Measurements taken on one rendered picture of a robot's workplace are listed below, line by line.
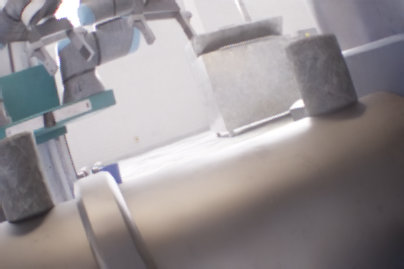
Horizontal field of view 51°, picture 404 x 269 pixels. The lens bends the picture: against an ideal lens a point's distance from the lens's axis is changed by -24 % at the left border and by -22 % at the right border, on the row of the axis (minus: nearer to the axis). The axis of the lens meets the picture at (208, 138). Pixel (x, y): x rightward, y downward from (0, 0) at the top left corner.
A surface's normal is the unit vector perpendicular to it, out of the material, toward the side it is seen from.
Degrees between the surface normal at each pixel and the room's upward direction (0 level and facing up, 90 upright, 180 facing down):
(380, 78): 90
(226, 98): 90
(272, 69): 90
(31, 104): 90
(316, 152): 34
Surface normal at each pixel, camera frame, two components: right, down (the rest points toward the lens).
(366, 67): -0.92, 0.32
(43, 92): 0.71, -0.19
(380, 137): -0.07, -0.73
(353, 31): -0.66, 0.26
